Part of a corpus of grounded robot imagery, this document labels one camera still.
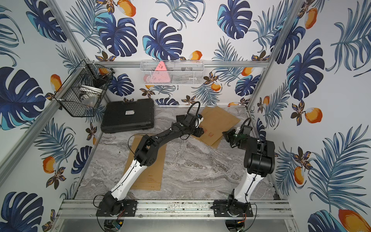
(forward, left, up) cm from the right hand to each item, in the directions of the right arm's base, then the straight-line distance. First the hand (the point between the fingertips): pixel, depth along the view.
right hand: (223, 131), depth 100 cm
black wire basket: (+3, +81, +34) cm, 87 cm away
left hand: (+2, +15, -1) cm, 15 cm away
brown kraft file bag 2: (+11, +4, -1) cm, 11 cm away
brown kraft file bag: (-31, +46, -5) cm, 55 cm away
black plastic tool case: (+12, +68, +3) cm, 69 cm away
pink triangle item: (+20, +42, +31) cm, 56 cm away
